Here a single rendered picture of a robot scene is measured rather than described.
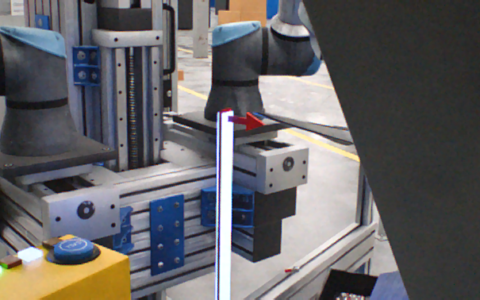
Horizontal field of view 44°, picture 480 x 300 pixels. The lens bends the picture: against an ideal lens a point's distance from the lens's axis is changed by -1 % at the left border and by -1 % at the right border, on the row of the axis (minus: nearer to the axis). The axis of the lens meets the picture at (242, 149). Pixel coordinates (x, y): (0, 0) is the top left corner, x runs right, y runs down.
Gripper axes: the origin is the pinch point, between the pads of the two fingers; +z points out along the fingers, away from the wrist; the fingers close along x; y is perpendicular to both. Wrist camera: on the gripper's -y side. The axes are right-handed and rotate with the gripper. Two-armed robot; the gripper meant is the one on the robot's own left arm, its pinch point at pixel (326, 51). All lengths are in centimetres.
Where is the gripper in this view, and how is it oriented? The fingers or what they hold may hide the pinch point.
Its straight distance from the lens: 75.3
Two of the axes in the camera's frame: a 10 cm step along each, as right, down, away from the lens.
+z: -1.9, 9.8, 0.0
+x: 8.1, 1.5, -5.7
